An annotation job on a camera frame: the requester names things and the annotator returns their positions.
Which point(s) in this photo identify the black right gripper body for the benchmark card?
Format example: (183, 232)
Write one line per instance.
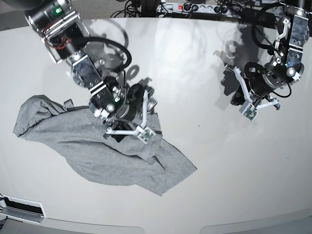
(132, 110)

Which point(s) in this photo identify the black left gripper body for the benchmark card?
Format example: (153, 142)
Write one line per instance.
(254, 72)

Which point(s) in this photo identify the grey t-shirt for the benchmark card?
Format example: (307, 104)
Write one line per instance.
(78, 136)

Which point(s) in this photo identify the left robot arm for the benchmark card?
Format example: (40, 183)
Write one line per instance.
(285, 67)

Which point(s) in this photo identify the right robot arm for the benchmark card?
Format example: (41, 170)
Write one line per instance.
(66, 37)

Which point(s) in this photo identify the white power strip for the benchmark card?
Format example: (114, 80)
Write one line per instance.
(227, 8)

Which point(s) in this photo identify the white slotted bracket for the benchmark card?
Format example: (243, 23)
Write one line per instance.
(22, 209)

